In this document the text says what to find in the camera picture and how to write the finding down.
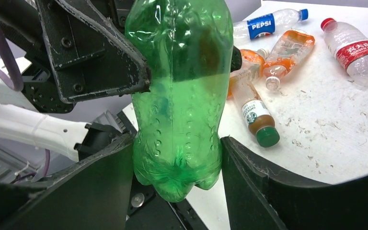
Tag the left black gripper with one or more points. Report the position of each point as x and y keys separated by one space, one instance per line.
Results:
x=77 y=51

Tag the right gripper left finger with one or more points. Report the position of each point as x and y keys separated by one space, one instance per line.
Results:
x=92 y=194

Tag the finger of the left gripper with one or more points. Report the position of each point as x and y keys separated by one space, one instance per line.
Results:
x=236 y=60

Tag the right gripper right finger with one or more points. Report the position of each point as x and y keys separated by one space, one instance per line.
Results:
x=262 y=195

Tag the coffee bottle green cap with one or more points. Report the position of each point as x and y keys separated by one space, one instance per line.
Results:
x=254 y=112

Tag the green plastic bottle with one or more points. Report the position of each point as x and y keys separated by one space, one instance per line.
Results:
x=188 y=46

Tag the flat orange crushed bottle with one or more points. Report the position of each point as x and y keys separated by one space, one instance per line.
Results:
x=251 y=68

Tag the crushed orange label bottle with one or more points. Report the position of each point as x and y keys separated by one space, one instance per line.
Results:
x=290 y=49

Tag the clear Pepsi bottle top left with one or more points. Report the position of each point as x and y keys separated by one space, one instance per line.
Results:
x=276 y=22

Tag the red cap water bottle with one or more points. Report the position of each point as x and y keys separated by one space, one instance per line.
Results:
x=349 y=46

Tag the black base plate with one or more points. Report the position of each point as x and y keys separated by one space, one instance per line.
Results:
x=158 y=203

